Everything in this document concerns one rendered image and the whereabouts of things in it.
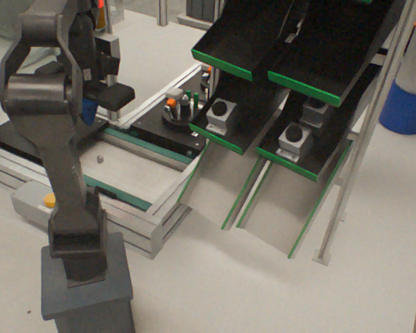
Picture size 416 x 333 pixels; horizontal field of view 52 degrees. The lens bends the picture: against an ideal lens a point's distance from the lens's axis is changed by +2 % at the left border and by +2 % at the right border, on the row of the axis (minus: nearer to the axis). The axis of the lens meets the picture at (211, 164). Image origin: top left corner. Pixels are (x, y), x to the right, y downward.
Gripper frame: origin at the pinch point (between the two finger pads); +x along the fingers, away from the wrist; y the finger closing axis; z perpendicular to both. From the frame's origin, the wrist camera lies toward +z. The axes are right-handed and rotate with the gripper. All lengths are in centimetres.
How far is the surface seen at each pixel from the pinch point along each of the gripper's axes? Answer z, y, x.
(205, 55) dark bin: 11.5, -18.4, -11.4
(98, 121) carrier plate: 29.5, 25.5, 28.2
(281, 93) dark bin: 22.8, -30.0, -2.3
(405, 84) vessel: 94, -52, 21
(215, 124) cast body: 12.0, -21.1, 2.4
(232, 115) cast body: 13.7, -23.8, 0.2
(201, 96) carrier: 60, 7, 28
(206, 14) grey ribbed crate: 204, 82, 59
